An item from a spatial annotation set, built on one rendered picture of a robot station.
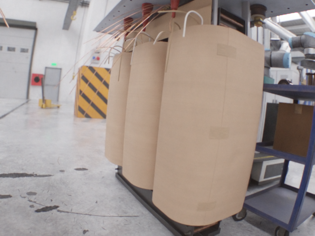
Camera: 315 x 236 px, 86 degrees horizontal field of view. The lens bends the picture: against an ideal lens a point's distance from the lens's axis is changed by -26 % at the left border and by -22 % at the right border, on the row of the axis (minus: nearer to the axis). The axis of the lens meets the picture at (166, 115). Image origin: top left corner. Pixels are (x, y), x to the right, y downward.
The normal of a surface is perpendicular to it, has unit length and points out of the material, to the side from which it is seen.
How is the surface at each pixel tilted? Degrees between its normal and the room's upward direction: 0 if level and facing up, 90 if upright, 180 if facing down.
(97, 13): 90
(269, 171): 90
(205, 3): 90
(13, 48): 90
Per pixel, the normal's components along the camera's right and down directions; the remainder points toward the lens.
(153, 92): -0.17, 0.06
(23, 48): 0.53, 0.11
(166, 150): -0.84, -0.05
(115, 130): -0.53, 0.00
